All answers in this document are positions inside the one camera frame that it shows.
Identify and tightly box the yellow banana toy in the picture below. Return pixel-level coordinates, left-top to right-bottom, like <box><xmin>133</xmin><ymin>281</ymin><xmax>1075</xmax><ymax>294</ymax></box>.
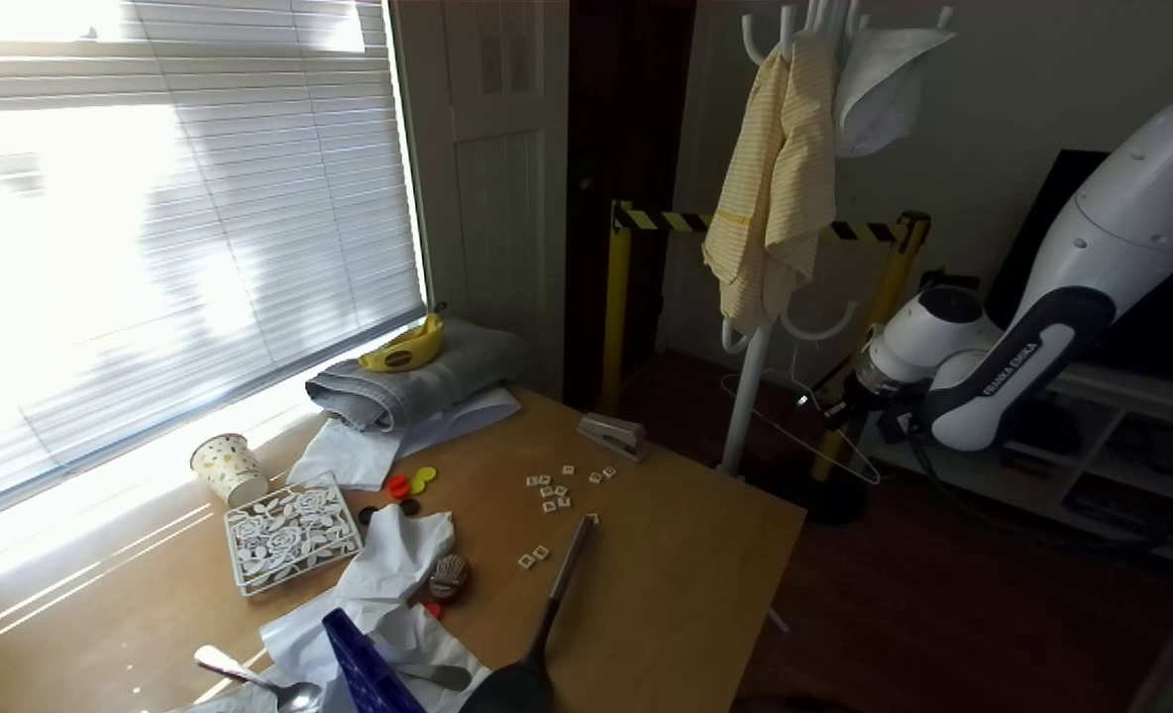
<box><xmin>357</xmin><ymin>314</ymin><xmax>451</xmax><ymax>376</ymax></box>

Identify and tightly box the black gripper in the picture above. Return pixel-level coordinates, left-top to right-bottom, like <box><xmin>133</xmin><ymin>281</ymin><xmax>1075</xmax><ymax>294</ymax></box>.
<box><xmin>812</xmin><ymin>351</ymin><xmax>890</xmax><ymax>431</ymax></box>

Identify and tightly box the metal spoon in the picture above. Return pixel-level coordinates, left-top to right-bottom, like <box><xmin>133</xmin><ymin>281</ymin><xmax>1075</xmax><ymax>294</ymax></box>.
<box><xmin>188</xmin><ymin>640</ymin><xmax>323</xmax><ymax>710</ymax></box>

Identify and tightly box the grey folded towel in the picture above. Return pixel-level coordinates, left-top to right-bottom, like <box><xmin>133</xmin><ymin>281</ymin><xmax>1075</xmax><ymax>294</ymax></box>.
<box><xmin>301</xmin><ymin>315</ymin><xmax>529</xmax><ymax>435</ymax></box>

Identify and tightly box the white coat rack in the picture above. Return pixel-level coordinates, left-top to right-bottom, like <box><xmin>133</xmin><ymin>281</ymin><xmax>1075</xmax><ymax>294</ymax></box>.
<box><xmin>717</xmin><ymin>0</ymin><xmax>960</xmax><ymax>480</ymax></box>

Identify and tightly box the white window blind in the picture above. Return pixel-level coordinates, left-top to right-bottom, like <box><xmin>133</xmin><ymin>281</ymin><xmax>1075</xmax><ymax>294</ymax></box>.
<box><xmin>0</xmin><ymin>0</ymin><xmax>427</xmax><ymax>520</ymax></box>

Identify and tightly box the light wooden table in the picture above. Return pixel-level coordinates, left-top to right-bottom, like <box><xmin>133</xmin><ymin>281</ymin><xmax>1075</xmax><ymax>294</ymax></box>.
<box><xmin>0</xmin><ymin>314</ymin><xmax>808</xmax><ymax>713</ymax></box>

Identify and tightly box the white panel door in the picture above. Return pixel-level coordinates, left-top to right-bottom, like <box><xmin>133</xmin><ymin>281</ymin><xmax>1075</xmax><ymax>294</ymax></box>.
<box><xmin>392</xmin><ymin>0</ymin><xmax>575</xmax><ymax>390</ymax></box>

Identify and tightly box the box of white pieces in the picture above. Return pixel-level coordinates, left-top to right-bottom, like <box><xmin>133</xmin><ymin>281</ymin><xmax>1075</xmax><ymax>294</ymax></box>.
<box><xmin>217</xmin><ymin>473</ymin><xmax>365</xmax><ymax>604</ymax></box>

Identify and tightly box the grey stapler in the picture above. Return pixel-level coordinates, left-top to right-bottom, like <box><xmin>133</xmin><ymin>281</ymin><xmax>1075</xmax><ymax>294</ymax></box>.
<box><xmin>575</xmin><ymin>406</ymin><xmax>651</xmax><ymax>464</ymax></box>

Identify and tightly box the white television shelf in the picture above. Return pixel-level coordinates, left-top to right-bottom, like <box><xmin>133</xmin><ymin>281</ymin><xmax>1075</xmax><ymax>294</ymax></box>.
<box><xmin>869</xmin><ymin>351</ymin><xmax>1173</xmax><ymax>579</ymax></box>

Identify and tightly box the small grey round object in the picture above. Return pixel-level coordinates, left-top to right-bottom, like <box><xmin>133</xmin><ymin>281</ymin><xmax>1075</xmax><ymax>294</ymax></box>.
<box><xmin>425</xmin><ymin>550</ymin><xmax>470</xmax><ymax>608</ymax></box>

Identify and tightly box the crumpled white cloth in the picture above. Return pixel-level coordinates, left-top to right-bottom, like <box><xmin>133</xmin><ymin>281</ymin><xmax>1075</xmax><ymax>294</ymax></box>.
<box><xmin>258</xmin><ymin>501</ymin><xmax>495</xmax><ymax>713</ymax></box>

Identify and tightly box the yellow cloth garment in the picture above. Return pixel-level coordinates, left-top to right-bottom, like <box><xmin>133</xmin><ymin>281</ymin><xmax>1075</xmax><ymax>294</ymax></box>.
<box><xmin>696</xmin><ymin>31</ymin><xmax>844</xmax><ymax>331</ymax></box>

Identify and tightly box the yellow black barrier stand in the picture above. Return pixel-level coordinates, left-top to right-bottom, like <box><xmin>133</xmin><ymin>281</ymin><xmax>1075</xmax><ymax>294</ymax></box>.
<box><xmin>599</xmin><ymin>195</ymin><xmax>935</xmax><ymax>480</ymax></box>

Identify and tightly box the white wire hanger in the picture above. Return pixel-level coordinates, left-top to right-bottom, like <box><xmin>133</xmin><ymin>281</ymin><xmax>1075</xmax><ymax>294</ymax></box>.
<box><xmin>742</xmin><ymin>390</ymin><xmax>886</xmax><ymax>492</ymax></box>

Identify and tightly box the white hat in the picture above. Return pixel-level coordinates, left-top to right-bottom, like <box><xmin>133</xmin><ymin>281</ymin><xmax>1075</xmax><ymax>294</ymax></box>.
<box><xmin>833</xmin><ymin>22</ymin><xmax>960</xmax><ymax>160</ymax></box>

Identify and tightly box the pale flat cloth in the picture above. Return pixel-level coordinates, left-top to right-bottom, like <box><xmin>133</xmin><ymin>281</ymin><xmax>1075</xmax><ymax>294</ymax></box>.
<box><xmin>284</xmin><ymin>385</ymin><xmax>521</xmax><ymax>494</ymax></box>

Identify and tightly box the blue connect four grid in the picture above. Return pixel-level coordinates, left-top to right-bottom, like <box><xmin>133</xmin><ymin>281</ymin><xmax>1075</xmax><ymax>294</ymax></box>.
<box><xmin>318</xmin><ymin>604</ymin><xmax>427</xmax><ymax>713</ymax></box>

